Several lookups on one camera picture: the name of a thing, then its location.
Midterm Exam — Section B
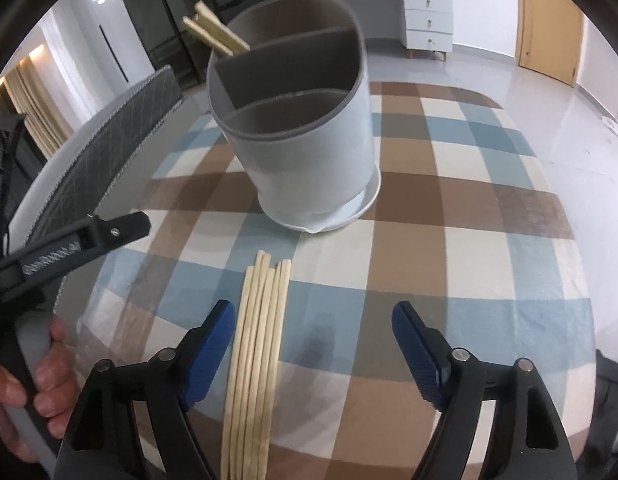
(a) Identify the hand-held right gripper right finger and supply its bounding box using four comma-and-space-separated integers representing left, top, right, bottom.
391, 301, 580, 480

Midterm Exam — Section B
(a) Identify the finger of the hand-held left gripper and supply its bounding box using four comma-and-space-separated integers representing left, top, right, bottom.
88, 211, 152, 252

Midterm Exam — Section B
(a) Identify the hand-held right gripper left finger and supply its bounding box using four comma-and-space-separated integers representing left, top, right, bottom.
54, 300, 237, 480

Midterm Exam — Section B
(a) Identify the bundle of wooden chopsticks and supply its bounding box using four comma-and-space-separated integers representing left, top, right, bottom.
221, 250, 293, 480

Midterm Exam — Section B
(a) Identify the white grey utensil holder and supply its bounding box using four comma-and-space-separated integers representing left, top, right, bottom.
205, 0, 382, 235

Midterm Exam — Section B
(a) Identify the pale bamboo chopstick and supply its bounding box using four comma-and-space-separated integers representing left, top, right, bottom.
193, 1, 251, 52
181, 16, 236, 57

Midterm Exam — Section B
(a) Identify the person's left hand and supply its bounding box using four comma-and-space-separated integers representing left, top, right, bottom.
0, 319, 80, 461

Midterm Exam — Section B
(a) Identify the checkered tablecloth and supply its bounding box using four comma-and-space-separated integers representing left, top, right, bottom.
59, 81, 597, 480

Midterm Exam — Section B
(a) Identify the black stand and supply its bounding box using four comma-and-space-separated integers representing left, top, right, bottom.
0, 115, 27, 261

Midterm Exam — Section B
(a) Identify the dark window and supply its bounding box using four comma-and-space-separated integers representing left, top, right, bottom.
0, 87, 48, 183

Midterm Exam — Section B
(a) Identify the beige curtain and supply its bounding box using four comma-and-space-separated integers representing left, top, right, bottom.
4, 62, 74, 158

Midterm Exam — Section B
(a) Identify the white wardrobe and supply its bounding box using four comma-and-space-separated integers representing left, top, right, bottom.
39, 0, 157, 96

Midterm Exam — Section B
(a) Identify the dark cloth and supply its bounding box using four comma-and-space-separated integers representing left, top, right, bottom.
571, 350, 618, 480

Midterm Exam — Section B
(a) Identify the dark glass cabinet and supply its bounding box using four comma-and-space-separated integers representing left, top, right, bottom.
109, 0, 224, 86

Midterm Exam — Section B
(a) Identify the white desk with drawers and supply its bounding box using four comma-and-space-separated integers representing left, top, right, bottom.
291, 0, 454, 63

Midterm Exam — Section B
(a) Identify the tan wooden door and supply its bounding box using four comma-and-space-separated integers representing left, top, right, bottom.
516, 0, 584, 86

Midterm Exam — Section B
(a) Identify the grey bed frame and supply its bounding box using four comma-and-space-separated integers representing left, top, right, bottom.
91, 94, 212, 221

